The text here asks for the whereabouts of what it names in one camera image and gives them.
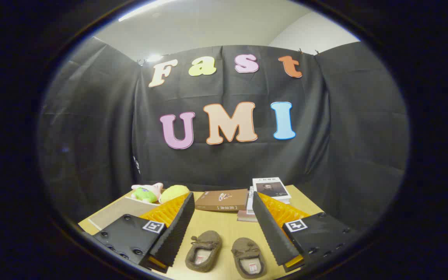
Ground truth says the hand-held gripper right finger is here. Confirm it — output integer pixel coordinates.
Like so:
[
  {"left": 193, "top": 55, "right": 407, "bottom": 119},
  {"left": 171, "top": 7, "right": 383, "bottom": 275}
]
[{"left": 252, "top": 191, "right": 359, "bottom": 273}]

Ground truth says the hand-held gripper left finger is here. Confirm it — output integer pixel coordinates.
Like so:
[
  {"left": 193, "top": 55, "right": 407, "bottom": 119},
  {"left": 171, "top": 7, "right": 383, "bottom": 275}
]
[{"left": 92, "top": 191, "right": 196, "bottom": 273}]

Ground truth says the brown fuzzy slipper shoe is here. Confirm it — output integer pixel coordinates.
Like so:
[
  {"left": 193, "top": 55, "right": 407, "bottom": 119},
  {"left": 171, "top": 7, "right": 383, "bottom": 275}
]
[
  {"left": 185, "top": 230, "right": 222, "bottom": 273},
  {"left": 231, "top": 237, "right": 267, "bottom": 279}
]

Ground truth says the beige fabric storage box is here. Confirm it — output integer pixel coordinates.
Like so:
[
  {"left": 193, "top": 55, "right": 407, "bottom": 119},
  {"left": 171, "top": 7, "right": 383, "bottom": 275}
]
[{"left": 88, "top": 196, "right": 158, "bottom": 231}]

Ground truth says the reddish brown book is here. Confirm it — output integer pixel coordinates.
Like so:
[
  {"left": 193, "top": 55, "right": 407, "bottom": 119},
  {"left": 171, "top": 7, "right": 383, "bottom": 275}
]
[{"left": 238, "top": 210, "right": 259, "bottom": 222}]

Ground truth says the yellow plush ball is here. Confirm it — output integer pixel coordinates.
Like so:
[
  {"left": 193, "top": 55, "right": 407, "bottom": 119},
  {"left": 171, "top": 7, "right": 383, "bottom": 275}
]
[{"left": 159, "top": 185, "right": 190, "bottom": 204}]

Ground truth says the white portrait cover book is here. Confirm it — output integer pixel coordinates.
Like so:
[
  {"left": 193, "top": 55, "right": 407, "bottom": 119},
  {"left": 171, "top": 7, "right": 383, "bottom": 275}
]
[{"left": 252, "top": 178, "right": 291, "bottom": 203}]

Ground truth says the pink and green plush toy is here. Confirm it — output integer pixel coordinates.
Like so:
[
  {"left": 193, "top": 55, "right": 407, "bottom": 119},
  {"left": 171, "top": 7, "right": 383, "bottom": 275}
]
[{"left": 131, "top": 182, "right": 164, "bottom": 204}]

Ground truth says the brown cover book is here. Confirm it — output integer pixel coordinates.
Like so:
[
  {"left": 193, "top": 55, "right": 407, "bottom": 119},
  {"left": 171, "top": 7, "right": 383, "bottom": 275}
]
[{"left": 194, "top": 189, "right": 249, "bottom": 212}]

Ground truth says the black backdrop cloth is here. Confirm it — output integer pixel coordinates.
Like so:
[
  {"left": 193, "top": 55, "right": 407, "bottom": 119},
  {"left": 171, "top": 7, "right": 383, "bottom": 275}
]
[{"left": 37, "top": 37, "right": 409, "bottom": 230}]

